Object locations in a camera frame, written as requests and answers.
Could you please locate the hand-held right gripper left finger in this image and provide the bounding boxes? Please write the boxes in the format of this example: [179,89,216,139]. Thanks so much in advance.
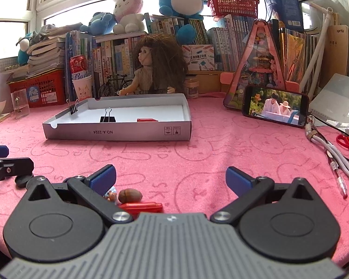
[26,164,134,225]

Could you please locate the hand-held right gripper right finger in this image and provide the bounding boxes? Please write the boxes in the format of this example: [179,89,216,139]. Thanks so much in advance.
[210,166,318,225]

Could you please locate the black round lid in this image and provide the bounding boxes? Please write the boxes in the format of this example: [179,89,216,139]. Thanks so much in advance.
[15,175,33,187]

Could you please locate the brown nut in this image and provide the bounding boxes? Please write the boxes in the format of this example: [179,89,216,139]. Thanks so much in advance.
[118,189,142,203]

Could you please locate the white cardboard box tray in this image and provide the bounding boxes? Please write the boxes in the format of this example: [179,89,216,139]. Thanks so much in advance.
[42,93,192,140]

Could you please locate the small colourful toy figure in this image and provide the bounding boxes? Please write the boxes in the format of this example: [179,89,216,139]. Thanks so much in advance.
[106,186,118,203]

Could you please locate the pink rabbit print tablecloth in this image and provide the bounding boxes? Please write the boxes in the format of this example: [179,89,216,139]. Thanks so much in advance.
[0,91,349,268]

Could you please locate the clear glass cup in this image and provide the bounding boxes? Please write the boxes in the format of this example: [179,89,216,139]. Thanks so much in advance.
[11,89,30,119]

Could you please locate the black binder clip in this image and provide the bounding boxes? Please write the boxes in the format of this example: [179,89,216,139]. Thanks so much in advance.
[100,108,117,123]
[66,99,80,115]

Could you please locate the red plastic crate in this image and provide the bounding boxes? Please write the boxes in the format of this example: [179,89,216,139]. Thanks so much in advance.
[8,69,66,108]

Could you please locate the black smartphone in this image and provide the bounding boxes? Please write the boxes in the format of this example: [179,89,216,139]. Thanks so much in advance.
[241,84,310,128]

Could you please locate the miniature black bicycle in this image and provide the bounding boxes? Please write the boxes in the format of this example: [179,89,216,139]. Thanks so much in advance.
[97,73,134,99]

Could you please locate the white paper cup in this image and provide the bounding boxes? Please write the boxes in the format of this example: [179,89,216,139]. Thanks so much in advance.
[72,75,93,100]

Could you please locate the clear pen with red ink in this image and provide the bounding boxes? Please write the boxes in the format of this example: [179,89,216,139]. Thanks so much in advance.
[326,148,348,200]

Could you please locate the small white jar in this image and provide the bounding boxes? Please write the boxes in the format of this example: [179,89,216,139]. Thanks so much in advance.
[184,77,199,99]

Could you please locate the brown cardboard box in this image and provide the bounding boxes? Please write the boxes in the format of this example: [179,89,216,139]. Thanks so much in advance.
[188,70,236,93]

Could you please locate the blue and white plush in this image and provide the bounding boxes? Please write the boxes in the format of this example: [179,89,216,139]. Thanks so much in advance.
[16,30,37,66]

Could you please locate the stack of lying books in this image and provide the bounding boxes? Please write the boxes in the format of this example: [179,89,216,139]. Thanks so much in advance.
[26,32,66,78]

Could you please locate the red scissors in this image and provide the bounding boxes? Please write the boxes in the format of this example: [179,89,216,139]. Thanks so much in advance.
[336,134,349,149]

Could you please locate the red beer can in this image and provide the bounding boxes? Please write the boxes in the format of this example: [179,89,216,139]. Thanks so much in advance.
[69,55,91,75]

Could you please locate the row of upright books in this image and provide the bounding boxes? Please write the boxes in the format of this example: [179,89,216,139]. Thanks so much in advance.
[65,30,146,99]
[145,13,208,45]
[206,14,255,72]

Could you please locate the pink triangular toy house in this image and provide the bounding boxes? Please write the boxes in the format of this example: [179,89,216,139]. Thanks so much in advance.
[220,20,300,111]

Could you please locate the translucent plastic folder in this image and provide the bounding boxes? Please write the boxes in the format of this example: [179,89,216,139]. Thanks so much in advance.
[308,73,349,136]

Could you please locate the white printed carton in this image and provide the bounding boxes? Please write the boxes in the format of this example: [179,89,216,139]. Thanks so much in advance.
[182,44,215,71]

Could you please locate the doll with brown hair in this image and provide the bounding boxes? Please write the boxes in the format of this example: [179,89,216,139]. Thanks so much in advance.
[118,34,188,96]

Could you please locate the shiny gold folder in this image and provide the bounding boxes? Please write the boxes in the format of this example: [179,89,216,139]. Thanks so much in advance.
[279,27,306,83]

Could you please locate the blue dolphin plush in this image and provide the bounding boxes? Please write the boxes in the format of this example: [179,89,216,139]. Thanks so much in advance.
[79,12,117,35]

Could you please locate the red plastic basket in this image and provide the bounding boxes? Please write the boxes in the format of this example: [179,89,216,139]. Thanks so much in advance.
[207,0,261,18]

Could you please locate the pink white rabbit plush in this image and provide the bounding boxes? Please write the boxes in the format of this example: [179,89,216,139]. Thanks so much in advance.
[112,0,146,34]

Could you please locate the tall blue carton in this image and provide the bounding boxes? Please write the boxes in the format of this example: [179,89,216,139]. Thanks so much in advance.
[275,0,305,32]

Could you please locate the large blue plush toy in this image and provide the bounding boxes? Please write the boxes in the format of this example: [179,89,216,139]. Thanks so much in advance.
[155,0,207,45]

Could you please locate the white cable bundle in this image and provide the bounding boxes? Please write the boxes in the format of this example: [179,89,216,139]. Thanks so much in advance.
[305,122,349,201]

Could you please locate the white pipe frame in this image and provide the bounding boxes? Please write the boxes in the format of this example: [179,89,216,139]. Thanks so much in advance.
[297,1,335,93]

